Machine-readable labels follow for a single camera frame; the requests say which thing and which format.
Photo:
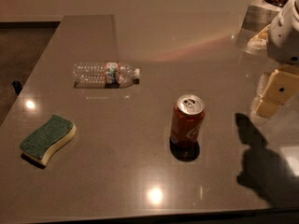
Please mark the dark object at table edge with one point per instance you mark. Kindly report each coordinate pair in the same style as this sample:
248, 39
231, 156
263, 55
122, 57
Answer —
17, 86

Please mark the red coke can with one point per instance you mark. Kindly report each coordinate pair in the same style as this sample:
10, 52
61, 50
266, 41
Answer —
188, 115

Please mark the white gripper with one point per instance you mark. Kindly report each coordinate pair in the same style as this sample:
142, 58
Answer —
285, 41

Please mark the metal snack dispenser box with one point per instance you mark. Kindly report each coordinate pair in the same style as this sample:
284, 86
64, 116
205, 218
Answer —
259, 14

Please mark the green yellow sponge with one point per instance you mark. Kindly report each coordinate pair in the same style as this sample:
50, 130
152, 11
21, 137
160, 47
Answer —
41, 144

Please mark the clear plastic water bottle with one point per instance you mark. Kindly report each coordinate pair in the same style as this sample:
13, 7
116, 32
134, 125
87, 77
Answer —
105, 75

